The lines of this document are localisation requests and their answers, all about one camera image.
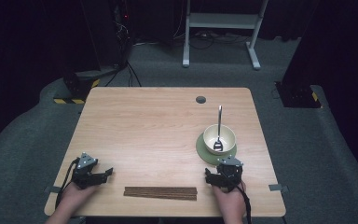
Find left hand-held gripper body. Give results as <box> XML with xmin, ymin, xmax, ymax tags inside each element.
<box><xmin>71</xmin><ymin>151</ymin><xmax>104</xmax><ymax>190</ymax></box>

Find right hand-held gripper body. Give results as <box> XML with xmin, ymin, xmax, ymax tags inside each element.
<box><xmin>214</xmin><ymin>156</ymin><xmax>244</xmax><ymax>192</ymax></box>

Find cream ceramic bowl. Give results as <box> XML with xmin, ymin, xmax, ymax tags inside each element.
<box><xmin>202</xmin><ymin>123</ymin><xmax>237</xmax><ymax>156</ymax></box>

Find person's right hand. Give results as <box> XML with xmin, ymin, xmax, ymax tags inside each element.
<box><xmin>212</xmin><ymin>181</ymin><xmax>248</xmax><ymax>218</ymax></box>

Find person's left hand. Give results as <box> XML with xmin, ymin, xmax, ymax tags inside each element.
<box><xmin>56</xmin><ymin>181</ymin><xmax>98</xmax><ymax>217</ymax></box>

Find grey tape piece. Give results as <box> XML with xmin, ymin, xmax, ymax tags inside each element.
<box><xmin>268</xmin><ymin>183</ymin><xmax>289</xmax><ymax>192</ymax></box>
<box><xmin>44</xmin><ymin>185</ymin><xmax>62</xmax><ymax>194</ymax></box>

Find metal spoon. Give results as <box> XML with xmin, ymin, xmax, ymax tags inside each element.
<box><xmin>213</xmin><ymin>105</ymin><xmax>225</xmax><ymax>153</ymax></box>

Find black stand with striped base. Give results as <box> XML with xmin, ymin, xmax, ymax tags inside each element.
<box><xmin>53</xmin><ymin>68</ymin><xmax>101</xmax><ymax>105</ymax></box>

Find black stand base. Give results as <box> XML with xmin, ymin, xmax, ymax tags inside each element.
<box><xmin>274</xmin><ymin>80</ymin><xmax>323</xmax><ymax>109</ymax></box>

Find white metal stand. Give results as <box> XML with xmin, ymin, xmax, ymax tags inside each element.
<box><xmin>182</xmin><ymin>0</ymin><xmax>270</xmax><ymax>71</ymax></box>

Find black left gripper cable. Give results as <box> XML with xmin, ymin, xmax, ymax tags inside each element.
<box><xmin>54</xmin><ymin>157</ymin><xmax>81</xmax><ymax>210</ymax></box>

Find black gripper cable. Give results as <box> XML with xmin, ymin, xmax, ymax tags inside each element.
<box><xmin>54</xmin><ymin>157</ymin><xmax>81</xmax><ymax>210</ymax></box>
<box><xmin>236</xmin><ymin>182</ymin><xmax>254</xmax><ymax>224</ymax></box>

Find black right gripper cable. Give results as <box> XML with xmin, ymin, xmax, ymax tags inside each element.
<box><xmin>236</xmin><ymin>182</ymin><xmax>254</xmax><ymax>224</ymax></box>

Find black floor cables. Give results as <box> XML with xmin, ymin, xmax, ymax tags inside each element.
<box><xmin>104</xmin><ymin>60</ymin><xmax>143</xmax><ymax>88</ymax></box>

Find black equipment rack with wires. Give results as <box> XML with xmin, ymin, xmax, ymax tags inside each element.
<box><xmin>108</xmin><ymin>0</ymin><xmax>135</xmax><ymax>68</ymax></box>

